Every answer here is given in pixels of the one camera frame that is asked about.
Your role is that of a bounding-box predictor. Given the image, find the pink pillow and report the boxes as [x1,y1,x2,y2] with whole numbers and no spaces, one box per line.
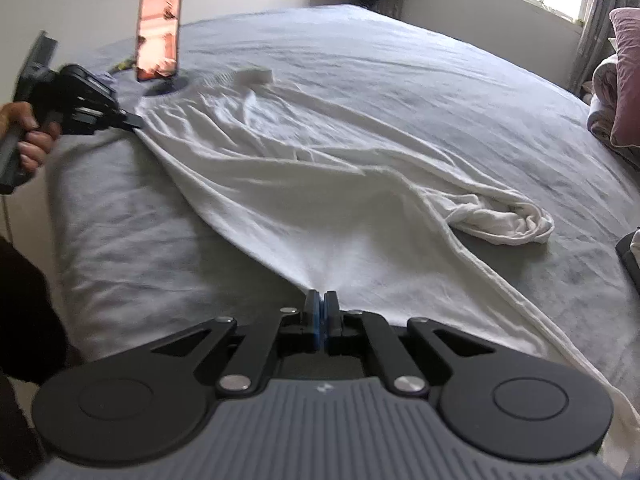
[607,7,640,148]

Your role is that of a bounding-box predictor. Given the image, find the bed with grey sheet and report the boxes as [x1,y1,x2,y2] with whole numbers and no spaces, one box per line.
[47,4,640,411]

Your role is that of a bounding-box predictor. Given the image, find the round black phone stand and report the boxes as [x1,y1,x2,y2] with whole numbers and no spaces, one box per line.
[142,77,193,99]

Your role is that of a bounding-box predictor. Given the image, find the smartphone with lit screen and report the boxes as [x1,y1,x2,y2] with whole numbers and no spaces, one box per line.
[136,0,183,82]

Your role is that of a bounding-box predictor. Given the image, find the folded pale quilt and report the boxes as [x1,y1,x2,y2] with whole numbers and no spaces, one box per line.
[586,52,640,161]

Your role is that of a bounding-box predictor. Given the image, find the person's dark clothing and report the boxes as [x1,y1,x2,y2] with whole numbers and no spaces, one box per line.
[0,237,68,476]

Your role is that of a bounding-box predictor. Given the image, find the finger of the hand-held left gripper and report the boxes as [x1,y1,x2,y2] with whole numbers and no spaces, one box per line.
[117,110,146,132]

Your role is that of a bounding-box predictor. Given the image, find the person's left hand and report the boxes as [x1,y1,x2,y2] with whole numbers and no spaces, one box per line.
[0,101,62,174]

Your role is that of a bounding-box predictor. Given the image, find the grey folded garment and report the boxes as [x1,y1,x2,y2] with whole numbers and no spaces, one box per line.
[615,235,640,295]

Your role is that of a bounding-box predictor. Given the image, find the grey patterned curtain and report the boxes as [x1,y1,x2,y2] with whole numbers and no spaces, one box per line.
[570,0,636,93]

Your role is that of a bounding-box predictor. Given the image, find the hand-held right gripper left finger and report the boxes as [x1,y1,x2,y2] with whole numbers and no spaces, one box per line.
[150,290,325,397]

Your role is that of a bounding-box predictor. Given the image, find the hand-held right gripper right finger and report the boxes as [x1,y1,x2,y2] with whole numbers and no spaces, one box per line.
[325,290,493,397]

